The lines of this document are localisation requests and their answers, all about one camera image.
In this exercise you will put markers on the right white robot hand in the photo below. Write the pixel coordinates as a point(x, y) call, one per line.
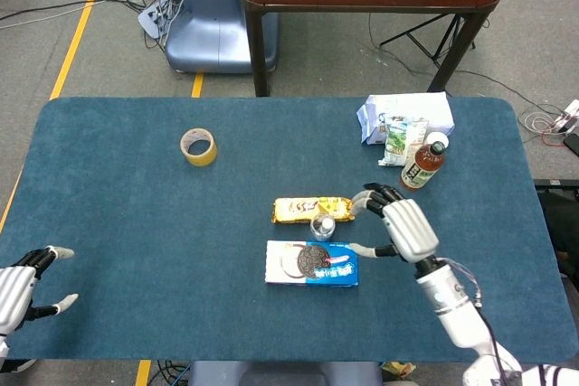
point(409, 228)

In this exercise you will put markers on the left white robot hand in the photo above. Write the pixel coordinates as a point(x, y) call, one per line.
point(16, 295)

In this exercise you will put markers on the clear test tube white cap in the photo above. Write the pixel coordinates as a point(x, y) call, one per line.
point(327, 224)

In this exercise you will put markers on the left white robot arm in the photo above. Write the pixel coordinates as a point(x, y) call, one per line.
point(3, 350)

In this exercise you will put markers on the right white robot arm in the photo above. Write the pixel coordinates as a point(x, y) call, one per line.
point(457, 309)

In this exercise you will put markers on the amber tea bottle black cap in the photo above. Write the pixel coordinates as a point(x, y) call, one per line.
point(418, 173)

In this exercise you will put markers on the green white snack bag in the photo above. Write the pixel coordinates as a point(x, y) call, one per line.
point(398, 142)

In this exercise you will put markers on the blue Oreo cookie box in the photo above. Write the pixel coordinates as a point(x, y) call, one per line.
point(335, 274)

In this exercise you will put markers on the clear plastic jar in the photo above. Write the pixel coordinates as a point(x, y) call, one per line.
point(316, 234)

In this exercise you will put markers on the white round cap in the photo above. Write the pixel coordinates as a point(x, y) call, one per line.
point(434, 136)

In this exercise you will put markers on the golden biscuit packet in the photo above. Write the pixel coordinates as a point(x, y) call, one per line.
point(294, 210)

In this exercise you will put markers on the pale lilac paper bag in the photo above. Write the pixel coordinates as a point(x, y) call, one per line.
point(425, 110)

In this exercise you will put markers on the blue table mat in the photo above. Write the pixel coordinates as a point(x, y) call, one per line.
point(135, 223)

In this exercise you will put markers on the yellow snack wrapper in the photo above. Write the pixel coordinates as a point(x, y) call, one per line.
point(398, 369)

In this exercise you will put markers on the black phone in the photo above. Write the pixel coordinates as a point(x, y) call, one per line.
point(573, 143)

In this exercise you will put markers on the black tripod stand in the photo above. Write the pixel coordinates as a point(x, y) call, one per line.
point(446, 40)

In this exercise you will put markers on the grey blue robot torso base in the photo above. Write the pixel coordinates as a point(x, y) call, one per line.
point(280, 374)

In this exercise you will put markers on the white power strip with plugs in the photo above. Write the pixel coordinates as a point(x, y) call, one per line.
point(571, 115)

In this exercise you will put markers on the yellow tape roll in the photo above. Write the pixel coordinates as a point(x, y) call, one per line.
point(203, 160)

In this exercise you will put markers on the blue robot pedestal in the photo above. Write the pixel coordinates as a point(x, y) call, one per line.
point(212, 33)

